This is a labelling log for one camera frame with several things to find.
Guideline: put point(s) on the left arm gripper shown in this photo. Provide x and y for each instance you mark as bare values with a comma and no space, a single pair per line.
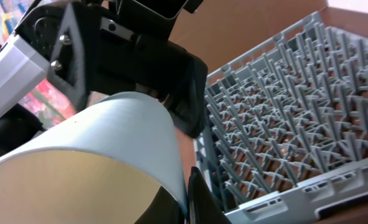
122,47

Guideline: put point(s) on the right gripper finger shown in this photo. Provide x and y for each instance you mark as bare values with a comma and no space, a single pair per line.
203,209

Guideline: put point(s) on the light blue cup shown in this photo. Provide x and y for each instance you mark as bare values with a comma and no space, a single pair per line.
117,161

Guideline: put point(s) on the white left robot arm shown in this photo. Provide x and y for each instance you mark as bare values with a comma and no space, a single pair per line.
22,68

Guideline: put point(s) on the grey plastic dish rack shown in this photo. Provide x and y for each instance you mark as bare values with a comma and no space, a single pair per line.
286,134

